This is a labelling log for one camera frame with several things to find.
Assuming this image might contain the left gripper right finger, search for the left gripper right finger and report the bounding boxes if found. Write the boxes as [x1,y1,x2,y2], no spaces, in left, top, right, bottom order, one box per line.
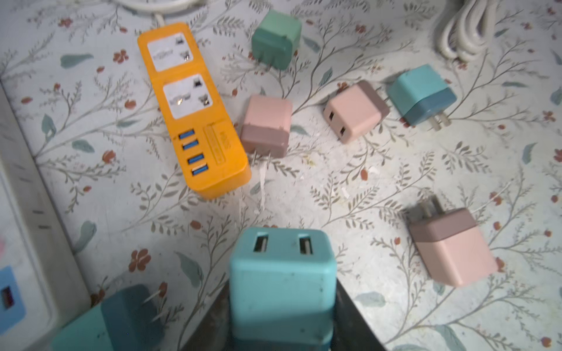
[333,279,386,351]

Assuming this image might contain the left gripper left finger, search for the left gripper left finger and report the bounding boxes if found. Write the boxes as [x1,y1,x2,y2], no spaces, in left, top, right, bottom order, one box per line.
[180,282,233,351]

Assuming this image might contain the teal plug adapter front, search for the teal plug adapter front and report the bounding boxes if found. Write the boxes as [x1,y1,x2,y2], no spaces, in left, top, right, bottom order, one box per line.
[229,228,337,350]

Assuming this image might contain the teal plug adapter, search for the teal plug adapter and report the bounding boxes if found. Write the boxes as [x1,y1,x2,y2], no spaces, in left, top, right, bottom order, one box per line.
[386,64,457,131]
[229,228,337,350]

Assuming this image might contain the teal plug near white strip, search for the teal plug near white strip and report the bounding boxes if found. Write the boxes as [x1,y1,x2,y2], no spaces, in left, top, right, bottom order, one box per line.
[51,285,165,350]

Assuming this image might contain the white multicolour power strip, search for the white multicolour power strip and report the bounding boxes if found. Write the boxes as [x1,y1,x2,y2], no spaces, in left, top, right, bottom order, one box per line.
[1,94,90,350]

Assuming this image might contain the orange power strip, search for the orange power strip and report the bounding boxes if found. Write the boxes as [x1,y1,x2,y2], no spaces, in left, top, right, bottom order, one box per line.
[138,23,251,200]

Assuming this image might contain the pink plug beside orange strip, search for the pink plug beside orange strip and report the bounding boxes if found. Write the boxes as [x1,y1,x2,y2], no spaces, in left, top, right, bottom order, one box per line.
[240,94,293,158]

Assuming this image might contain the pink plug adapter front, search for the pink plug adapter front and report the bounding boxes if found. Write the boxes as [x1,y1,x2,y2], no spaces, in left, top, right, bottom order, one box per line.
[408,196,498,288]

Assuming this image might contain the pink plug adapter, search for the pink plug adapter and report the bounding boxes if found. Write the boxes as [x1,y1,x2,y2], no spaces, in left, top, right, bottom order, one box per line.
[323,80,390,144]
[408,196,498,288]

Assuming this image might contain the floral table mat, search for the floral table mat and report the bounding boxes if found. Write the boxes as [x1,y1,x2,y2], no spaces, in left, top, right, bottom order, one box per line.
[1,1,561,350]

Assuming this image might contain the pink plug adapter middle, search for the pink plug adapter middle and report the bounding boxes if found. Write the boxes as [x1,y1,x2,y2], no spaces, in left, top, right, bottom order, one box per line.
[323,80,390,144]

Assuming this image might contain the teal plug adapter right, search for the teal plug adapter right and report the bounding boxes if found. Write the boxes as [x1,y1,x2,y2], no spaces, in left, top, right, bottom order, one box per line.
[386,64,457,131]

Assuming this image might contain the green plug adapter upper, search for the green plug adapter upper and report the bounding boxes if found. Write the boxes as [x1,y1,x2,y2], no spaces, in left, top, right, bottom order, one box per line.
[251,10,302,71]

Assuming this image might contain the blue strip white cable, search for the blue strip white cable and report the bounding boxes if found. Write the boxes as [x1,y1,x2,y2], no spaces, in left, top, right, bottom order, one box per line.
[436,0,501,63]

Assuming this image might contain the orange strip white cable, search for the orange strip white cable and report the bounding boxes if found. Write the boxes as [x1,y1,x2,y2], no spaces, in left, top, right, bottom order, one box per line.
[113,0,207,27]

